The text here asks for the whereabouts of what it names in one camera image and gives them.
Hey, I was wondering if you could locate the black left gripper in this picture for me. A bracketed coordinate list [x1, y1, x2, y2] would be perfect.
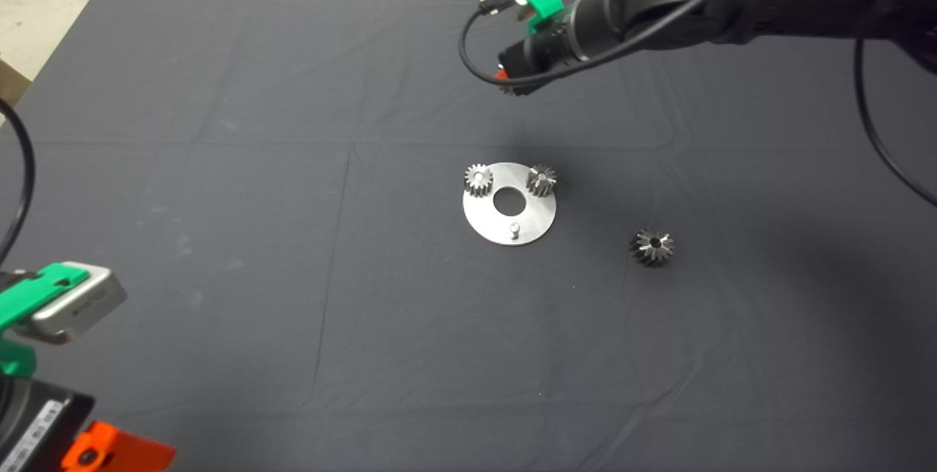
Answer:
[0, 377, 178, 472]

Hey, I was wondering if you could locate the small bright steel gear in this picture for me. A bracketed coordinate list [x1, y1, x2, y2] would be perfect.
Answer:
[527, 165, 558, 198]
[464, 165, 494, 198]

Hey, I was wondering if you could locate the black right camera cable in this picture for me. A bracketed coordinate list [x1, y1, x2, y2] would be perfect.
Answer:
[458, 0, 937, 207]

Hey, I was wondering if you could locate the dark grey table cloth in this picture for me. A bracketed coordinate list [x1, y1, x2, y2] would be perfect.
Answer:
[0, 0, 937, 472]

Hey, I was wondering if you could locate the green left camera mount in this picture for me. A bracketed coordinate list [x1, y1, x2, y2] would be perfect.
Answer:
[0, 265, 90, 378]

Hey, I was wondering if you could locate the large steel gear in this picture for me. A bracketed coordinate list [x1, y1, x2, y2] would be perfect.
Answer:
[630, 228, 676, 268]

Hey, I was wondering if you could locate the brown cardboard piece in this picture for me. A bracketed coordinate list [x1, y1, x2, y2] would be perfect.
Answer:
[0, 59, 34, 103]

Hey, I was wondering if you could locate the round metal plate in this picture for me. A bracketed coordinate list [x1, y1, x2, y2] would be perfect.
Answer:
[463, 162, 558, 246]

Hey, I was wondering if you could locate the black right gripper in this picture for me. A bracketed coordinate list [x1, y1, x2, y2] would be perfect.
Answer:
[492, 15, 583, 97]

